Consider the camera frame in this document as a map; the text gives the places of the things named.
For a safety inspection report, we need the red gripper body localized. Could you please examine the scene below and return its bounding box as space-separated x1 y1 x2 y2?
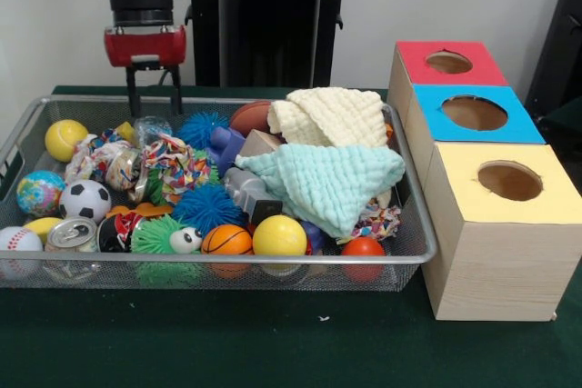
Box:
103 24 188 69

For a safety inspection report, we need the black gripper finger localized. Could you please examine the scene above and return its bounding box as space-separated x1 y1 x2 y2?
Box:
168 64 185 115
125 65 143 118

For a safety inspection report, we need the yellow ball with seam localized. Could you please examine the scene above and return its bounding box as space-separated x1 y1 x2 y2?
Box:
44 119 90 163

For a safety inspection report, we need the cream waffle cloth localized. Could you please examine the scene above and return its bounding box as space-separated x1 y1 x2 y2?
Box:
266 86 390 148

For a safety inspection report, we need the mint green waffle cloth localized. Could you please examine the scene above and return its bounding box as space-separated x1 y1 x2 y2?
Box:
235 142 406 239

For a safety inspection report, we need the colourful knotted rope toy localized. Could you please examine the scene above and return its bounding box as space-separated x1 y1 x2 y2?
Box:
336 208 402 242

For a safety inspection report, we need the wooden box with three holes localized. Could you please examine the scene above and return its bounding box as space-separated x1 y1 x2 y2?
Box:
386 40 582 322

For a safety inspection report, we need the black and white soccer ball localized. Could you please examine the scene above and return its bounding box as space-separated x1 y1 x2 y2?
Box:
58 179 113 224

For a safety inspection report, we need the globe print ball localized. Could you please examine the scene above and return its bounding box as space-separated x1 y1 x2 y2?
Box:
15 170 67 218

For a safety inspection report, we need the green spiky toy with eyes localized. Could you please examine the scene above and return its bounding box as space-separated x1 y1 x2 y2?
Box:
130 214 204 288

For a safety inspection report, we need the silver drink can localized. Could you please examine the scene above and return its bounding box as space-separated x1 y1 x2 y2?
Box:
45 214 100 254

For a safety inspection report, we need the small orange basketball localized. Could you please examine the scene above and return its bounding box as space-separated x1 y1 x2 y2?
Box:
200 224 255 279

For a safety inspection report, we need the smooth yellow ball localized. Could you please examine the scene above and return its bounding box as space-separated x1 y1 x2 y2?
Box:
252 214 308 275

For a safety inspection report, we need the white baseball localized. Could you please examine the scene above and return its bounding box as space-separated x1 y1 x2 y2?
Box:
0 225 45 281

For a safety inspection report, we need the red-orange ball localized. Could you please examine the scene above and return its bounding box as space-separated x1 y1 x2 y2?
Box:
340 236 386 281

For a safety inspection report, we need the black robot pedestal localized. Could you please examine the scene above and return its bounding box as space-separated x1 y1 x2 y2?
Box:
175 0 367 88

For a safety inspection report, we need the silver wire mesh bin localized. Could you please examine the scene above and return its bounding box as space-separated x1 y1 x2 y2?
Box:
0 95 438 293

